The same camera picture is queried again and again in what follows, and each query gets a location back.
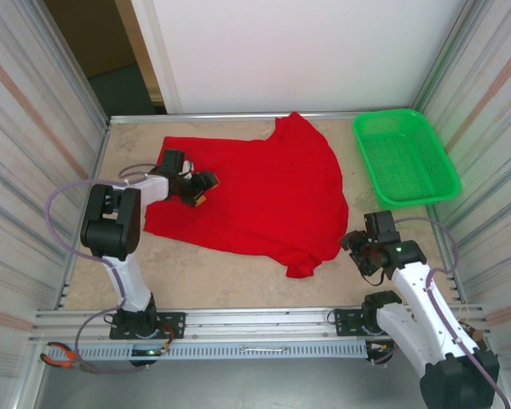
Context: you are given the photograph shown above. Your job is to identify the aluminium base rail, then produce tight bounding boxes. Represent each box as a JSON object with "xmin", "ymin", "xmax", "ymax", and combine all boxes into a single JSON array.
[{"xmin": 27, "ymin": 304, "xmax": 493, "ymax": 344}]

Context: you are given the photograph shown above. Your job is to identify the orange-handled pliers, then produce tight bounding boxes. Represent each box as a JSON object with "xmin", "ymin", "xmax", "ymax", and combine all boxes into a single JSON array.
[{"xmin": 40, "ymin": 342, "xmax": 100, "ymax": 375}]

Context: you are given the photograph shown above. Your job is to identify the aluminium table end rail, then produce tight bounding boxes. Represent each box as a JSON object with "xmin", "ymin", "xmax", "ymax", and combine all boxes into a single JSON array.
[{"xmin": 108, "ymin": 111, "xmax": 414, "ymax": 124}]

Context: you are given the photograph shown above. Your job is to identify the grey slotted cable duct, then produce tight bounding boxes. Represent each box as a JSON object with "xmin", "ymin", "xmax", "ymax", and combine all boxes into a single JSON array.
[{"xmin": 74, "ymin": 343, "xmax": 370, "ymax": 361}]

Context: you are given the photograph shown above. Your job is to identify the green plastic basket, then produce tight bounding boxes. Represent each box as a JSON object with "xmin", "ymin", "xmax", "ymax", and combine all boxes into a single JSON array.
[{"xmin": 351, "ymin": 108, "xmax": 462, "ymax": 209}]

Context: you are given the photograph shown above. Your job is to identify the small silver wrench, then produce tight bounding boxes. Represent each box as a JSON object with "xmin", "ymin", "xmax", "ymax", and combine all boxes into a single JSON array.
[{"xmin": 239, "ymin": 345, "xmax": 290, "ymax": 354}]

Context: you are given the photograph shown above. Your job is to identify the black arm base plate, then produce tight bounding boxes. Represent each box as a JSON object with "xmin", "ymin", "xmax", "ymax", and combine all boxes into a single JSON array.
[
  {"xmin": 332, "ymin": 307, "xmax": 411, "ymax": 337},
  {"xmin": 109, "ymin": 312, "xmax": 187, "ymax": 341}
]

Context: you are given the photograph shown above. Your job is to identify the aluminium table side rail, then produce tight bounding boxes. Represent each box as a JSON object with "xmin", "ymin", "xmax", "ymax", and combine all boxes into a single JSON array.
[
  {"xmin": 425, "ymin": 207, "xmax": 466, "ymax": 306},
  {"xmin": 57, "ymin": 120, "xmax": 112, "ymax": 310}
]

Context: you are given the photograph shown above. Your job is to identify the white door frame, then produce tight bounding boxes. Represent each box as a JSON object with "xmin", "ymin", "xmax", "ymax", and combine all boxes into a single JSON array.
[{"xmin": 129, "ymin": 0, "xmax": 183, "ymax": 115}]

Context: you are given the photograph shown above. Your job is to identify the red t-shirt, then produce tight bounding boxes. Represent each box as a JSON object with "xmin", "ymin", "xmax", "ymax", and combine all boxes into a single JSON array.
[{"xmin": 143, "ymin": 111, "xmax": 350, "ymax": 280}]

